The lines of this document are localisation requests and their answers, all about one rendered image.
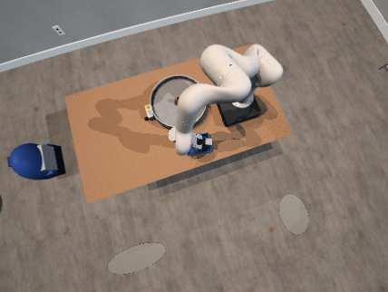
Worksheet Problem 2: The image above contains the blue open crate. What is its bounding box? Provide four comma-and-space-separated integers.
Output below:
187, 132, 212, 156

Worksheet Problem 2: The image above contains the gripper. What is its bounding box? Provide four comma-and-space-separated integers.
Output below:
190, 133, 208, 151

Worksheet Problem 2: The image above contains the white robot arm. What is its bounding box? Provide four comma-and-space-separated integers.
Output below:
169, 44, 283, 156

